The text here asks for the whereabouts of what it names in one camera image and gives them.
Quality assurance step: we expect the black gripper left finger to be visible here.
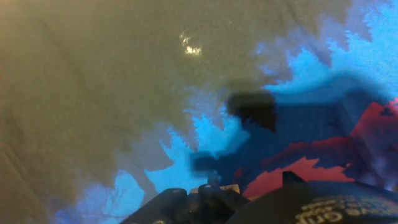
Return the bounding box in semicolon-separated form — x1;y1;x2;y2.
119;183;249;224

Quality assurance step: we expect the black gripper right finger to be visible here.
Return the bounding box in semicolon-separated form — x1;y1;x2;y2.
281;170;305;185

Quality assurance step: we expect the blue black printed cloth mat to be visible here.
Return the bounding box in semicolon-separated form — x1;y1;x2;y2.
0;0;398;224

